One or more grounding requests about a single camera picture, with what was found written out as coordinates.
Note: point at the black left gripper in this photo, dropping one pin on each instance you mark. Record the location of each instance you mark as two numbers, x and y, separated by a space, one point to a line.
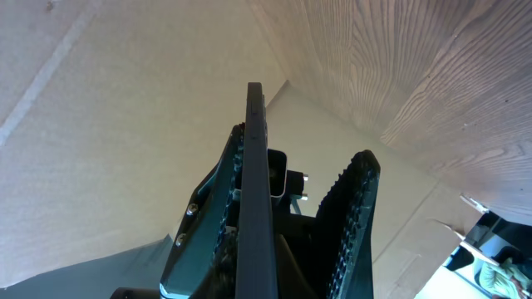
341 235

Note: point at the Samsung Galaxy smartphone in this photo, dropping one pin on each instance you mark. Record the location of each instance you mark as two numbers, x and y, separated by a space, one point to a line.
256 275

